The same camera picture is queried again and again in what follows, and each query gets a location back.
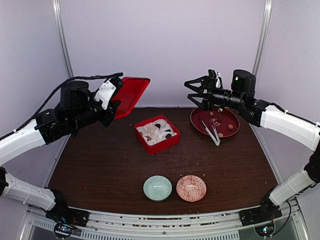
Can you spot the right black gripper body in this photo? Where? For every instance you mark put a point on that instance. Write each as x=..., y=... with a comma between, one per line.
x=222, y=98

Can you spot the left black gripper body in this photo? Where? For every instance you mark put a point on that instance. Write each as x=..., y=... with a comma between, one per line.
x=81, y=116

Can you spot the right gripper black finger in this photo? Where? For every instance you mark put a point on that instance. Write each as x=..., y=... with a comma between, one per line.
x=198, y=100
x=197, y=85

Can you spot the white handled serving tongs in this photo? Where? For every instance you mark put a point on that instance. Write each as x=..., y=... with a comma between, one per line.
x=212, y=133

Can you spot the red square box lid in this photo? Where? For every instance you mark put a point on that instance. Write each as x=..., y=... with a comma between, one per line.
x=129, y=94

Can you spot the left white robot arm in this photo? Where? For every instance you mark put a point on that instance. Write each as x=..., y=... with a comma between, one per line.
x=36, y=132

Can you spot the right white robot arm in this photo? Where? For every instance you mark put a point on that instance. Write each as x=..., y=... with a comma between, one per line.
x=270, y=116

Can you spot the red square chocolate box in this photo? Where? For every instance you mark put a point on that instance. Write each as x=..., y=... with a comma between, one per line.
x=162, y=145

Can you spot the dark red round tray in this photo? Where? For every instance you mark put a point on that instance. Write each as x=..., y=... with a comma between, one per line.
x=220, y=120

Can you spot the red patterned ceramic bowl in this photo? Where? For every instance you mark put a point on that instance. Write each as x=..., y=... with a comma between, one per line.
x=191, y=188

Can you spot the pale green ceramic bowl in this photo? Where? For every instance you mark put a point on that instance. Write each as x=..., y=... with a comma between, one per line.
x=157, y=188

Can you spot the right aluminium frame post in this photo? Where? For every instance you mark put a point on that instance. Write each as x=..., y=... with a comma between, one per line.
x=264, y=31

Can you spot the aluminium frame post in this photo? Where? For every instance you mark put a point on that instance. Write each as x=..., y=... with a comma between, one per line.
x=264, y=31
x=62, y=37

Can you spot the left aluminium frame post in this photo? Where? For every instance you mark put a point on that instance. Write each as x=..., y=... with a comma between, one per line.
x=62, y=37

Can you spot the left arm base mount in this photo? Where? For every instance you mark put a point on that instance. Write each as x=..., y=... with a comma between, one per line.
x=67, y=220

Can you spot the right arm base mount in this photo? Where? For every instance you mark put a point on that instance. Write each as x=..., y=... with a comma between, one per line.
x=262, y=219

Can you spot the aluminium front rail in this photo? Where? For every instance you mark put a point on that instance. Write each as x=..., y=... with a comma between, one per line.
x=223, y=225

